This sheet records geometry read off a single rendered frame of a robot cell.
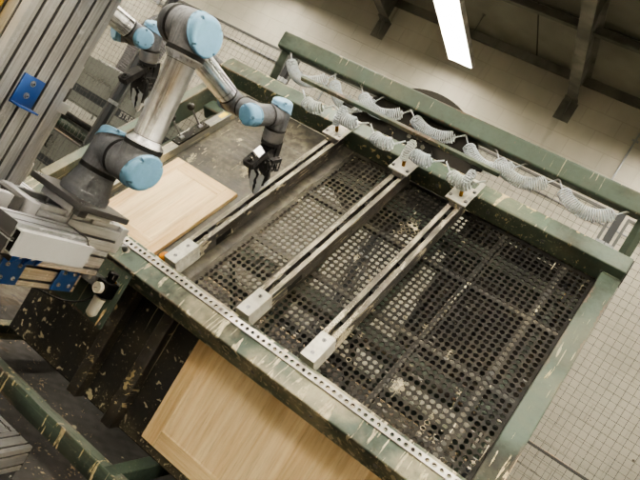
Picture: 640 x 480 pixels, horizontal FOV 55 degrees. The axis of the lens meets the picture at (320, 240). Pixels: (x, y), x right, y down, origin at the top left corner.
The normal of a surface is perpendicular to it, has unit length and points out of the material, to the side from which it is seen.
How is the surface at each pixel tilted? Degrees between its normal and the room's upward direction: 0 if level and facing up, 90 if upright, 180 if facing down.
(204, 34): 83
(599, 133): 90
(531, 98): 90
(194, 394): 90
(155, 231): 50
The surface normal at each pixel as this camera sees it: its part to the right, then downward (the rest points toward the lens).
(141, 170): 0.64, 0.55
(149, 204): 0.07, -0.69
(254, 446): -0.35, -0.18
